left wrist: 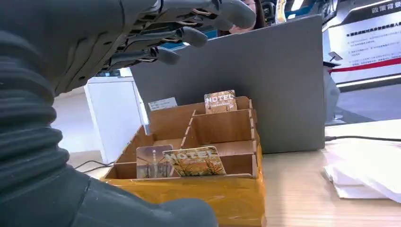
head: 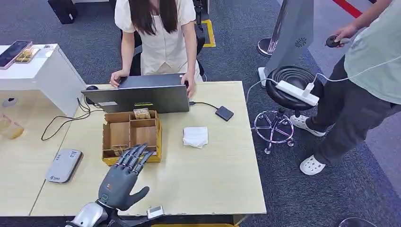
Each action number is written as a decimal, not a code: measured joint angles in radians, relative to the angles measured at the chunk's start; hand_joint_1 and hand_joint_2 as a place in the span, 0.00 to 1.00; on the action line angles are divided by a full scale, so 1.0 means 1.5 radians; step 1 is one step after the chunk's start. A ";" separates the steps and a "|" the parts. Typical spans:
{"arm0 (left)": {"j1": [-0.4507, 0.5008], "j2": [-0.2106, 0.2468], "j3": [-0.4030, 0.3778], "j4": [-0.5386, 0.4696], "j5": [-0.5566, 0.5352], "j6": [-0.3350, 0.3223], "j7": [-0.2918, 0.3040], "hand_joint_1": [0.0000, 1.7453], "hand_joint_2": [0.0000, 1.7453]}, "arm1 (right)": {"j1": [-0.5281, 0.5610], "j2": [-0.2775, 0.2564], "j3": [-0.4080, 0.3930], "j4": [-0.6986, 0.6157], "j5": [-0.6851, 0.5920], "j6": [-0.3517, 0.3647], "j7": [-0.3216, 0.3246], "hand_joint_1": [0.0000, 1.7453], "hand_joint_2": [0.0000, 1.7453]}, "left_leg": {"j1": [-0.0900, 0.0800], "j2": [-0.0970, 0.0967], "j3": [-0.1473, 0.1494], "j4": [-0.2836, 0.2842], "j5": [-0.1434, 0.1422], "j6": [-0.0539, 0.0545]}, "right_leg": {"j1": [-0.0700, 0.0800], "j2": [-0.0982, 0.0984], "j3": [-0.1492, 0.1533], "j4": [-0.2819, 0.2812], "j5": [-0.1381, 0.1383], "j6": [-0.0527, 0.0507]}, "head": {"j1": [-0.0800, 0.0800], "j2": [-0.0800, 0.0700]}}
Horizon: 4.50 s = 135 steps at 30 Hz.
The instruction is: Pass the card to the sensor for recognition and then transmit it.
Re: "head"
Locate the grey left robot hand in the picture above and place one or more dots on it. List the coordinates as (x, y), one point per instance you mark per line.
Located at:
(117, 188)

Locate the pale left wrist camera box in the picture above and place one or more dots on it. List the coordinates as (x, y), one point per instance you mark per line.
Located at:
(155, 212)

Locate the round grey desk grommet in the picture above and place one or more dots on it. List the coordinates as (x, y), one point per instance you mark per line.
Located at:
(10, 102)

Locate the translucent amber container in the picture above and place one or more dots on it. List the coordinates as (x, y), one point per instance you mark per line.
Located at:
(11, 128)

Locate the seated person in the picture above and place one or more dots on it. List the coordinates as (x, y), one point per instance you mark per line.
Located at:
(159, 47)

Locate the white power strip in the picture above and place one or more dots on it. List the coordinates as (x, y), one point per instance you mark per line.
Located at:
(296, 93)

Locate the black smartphone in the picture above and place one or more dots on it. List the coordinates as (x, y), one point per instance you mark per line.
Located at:
(14, 52)

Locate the black computer mouse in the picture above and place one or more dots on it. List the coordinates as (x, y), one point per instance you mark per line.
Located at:
(91, 88)

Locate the stack of brown cards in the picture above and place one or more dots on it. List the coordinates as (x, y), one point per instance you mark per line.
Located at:
(142, 113)

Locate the black external drive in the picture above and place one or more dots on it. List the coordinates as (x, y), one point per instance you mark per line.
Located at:
(224, 113)

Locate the dark grey laptop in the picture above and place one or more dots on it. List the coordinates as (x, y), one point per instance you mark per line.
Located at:
(147, 95)

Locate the clear snack packet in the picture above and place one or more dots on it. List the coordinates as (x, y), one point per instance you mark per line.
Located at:
(27, 55)

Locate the red barrier belt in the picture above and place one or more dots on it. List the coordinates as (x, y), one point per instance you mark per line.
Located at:
(346, 7)

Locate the black office chair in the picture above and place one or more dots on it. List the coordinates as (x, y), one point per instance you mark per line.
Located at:
(135, 64)

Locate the wooden card box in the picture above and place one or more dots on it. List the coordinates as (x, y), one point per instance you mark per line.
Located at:
(137, 131)

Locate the white side cabinet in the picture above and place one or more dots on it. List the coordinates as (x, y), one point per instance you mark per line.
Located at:
(53, 75)

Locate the standing person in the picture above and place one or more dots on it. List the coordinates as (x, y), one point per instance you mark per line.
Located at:
(372, 62)

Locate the grey flat card reader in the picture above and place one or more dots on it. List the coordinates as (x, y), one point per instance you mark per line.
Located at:
(64, 166)

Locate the black handheld controller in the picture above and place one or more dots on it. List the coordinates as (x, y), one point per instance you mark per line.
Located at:
(332, 41)

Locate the white folded tissue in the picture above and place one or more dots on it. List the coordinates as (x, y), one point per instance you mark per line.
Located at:
(195, 137)

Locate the black round stool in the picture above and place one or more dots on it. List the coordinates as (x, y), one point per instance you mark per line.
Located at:
(288, 94)

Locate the chrome stanchion post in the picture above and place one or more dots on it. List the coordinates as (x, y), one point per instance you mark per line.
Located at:
(265, 47)

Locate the grey kiosk stand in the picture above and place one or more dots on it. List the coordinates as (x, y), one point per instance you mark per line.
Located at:
(293, 31)

